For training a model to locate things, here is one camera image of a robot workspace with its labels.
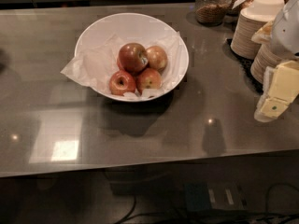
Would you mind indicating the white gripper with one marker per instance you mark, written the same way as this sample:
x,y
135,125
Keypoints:
x,y
286,32

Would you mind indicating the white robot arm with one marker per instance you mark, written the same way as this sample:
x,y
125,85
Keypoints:
x,y
285,33

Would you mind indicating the white ceramic bowl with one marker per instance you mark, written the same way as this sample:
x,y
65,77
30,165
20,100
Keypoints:
x,y
131,27

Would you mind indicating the red apple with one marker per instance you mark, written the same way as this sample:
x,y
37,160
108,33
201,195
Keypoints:
x,y
148,79
133,57
122,82

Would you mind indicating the glass jar of grains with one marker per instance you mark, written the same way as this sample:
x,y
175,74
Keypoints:
x,y
211,12

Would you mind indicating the black rubber mat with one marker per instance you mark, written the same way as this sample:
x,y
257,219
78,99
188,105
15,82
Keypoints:
x,y
245,65

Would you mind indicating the dark box under table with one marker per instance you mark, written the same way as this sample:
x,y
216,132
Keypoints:
x,y
211,196

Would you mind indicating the back right yellowish apple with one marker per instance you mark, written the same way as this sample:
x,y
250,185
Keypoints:
x,y
157,57

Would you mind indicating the front stack of paper bowls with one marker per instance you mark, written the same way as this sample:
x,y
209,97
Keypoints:
x,y
264,58

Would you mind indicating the white paper liner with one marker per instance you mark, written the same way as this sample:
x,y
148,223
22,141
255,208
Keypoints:
x,y
94,67

